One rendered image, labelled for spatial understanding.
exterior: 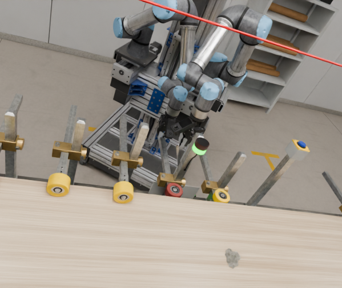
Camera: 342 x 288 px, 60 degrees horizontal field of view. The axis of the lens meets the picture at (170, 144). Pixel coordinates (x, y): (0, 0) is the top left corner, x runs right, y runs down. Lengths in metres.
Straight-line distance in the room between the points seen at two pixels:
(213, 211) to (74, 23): 3.03
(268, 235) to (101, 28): 3.12
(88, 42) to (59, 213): 3.03
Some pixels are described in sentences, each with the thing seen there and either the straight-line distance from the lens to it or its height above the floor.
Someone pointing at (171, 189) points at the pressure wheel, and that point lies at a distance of 1.37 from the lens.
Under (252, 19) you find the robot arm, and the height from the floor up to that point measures 1.58.
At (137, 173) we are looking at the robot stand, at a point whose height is 0.23.
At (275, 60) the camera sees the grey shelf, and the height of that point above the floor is 0.64.
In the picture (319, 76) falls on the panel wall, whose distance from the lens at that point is 5.29.
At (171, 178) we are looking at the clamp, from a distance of 1.46.
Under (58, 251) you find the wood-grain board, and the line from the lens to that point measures 1.11.
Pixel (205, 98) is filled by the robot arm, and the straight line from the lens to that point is 1.24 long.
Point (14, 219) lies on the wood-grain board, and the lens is 1.17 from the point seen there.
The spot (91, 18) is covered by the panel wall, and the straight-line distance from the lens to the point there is 3.86.
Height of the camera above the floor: 1.88
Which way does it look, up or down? 38 degrees down
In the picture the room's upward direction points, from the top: 25 degrees clockwise
